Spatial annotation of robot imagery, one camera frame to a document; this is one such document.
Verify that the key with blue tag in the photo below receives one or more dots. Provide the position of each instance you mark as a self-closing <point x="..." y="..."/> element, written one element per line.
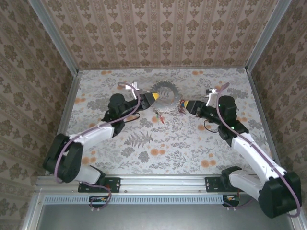
<point x="182" y="105"/>

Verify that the key with red tag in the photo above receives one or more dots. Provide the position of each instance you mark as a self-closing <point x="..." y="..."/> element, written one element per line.
<point x="162" y="119"/>

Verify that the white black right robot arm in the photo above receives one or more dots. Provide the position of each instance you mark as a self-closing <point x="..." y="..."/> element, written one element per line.
<point x="254" y="153"/>

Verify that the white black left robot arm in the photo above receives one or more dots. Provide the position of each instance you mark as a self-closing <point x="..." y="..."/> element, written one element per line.
<point x="96" y="134"/>

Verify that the floral patterned table cover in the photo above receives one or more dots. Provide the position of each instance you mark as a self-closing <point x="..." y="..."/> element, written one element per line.
<point x="187" y="155"/>

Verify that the grey metal sheet panel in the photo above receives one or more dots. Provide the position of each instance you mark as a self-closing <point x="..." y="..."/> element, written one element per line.
<point x="156" y="218"/>

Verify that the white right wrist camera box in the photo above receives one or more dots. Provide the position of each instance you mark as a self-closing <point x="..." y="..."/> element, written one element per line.
<point x="212" y="97"/>

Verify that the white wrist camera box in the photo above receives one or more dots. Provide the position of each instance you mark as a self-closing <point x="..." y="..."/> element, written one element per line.
<point x="135" y="86"/>
<point x="212" y="97"/>

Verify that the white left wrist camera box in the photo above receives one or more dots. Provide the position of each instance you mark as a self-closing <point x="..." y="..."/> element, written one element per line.
<point x="135" y="86"/>

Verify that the thin aluminium table edge rail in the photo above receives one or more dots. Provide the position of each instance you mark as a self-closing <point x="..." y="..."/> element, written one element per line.
<point x="163" y="69"/>

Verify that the aluminium side rail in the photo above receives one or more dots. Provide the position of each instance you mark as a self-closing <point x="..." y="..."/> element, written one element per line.
<point x="72" y="95"/>
<point x="256" y="95"/>

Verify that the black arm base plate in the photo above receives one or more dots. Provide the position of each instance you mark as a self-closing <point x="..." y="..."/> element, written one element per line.
<point x="211" y="184"/>
<point x="115" y="184"/>

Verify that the aluminium extrusion rail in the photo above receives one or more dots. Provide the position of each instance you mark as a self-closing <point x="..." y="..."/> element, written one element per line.
<point x="163" y="183"/>

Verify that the aluminium frame post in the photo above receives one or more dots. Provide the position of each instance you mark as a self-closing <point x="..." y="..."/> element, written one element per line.
<point x="268" y="36"/>
<point x="55" y="38"/>

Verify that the aluminium lower frame bar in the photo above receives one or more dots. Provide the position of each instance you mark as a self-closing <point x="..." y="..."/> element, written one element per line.
<point x="33" y="210"/>
<point x="293" y="213"/>

